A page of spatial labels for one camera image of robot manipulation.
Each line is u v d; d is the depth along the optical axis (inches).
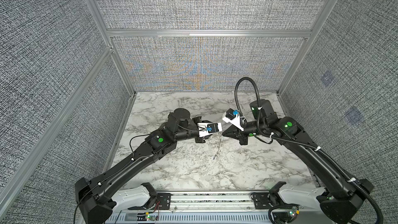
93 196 14.9
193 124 20.0
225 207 28.7
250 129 22.6
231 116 21.7
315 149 16.7
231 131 23.7
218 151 28.7
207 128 19.5
